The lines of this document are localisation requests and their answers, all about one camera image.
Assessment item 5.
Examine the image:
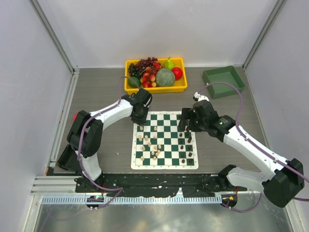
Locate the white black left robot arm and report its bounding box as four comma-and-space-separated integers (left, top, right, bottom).
61, 88, 153, 192

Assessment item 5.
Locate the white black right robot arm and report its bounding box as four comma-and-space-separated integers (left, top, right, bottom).
178, 100, 305, 208

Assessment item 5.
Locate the green white chess mat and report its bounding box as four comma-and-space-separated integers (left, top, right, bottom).
131, 111, 199, 170

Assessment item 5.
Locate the green lime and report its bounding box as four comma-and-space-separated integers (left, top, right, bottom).
128, 76, 141, 88

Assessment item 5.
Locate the red cherries cluster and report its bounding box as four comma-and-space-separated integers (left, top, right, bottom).
140, 61, 162, 88

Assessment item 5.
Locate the yellow plastic fruit tray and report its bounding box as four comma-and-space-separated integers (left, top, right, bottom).
124, 57, 188, 94

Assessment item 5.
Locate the dark purple grape bunch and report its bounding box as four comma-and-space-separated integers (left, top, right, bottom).
127, 57, 158, 79

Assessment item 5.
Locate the green melon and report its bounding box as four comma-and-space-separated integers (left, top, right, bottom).
156, 68, 175, 87

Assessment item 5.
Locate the red apple in tray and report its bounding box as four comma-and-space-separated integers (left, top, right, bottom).
172, 67, 183, 80

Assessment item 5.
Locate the green pear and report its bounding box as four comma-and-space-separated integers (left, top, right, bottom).
164, 57, 175, 70

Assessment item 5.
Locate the green square box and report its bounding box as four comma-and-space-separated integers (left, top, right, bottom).
202, 66, 245, 99

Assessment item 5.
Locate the red apple on table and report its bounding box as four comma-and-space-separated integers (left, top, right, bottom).
73, 113, 78, 122

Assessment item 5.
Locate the black tray at left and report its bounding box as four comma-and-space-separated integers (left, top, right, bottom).
56, 145, 82, 174

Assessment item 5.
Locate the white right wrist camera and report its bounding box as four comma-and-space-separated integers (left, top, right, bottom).
193, 92, 210, 102

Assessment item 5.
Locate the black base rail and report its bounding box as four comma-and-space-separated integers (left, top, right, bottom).
74, 174, 246, 198

